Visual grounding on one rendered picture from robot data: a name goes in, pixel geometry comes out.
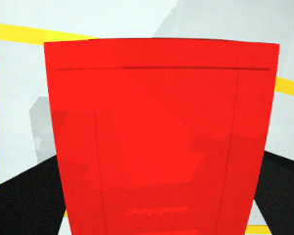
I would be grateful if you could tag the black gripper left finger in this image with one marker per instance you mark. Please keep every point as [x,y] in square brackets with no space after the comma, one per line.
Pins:
[32,203]

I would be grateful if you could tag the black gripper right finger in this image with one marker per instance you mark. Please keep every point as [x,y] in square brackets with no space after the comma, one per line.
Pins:
[275,193]

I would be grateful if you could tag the yellow flat bar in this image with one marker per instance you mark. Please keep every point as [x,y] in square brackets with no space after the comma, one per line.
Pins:
[37,36]

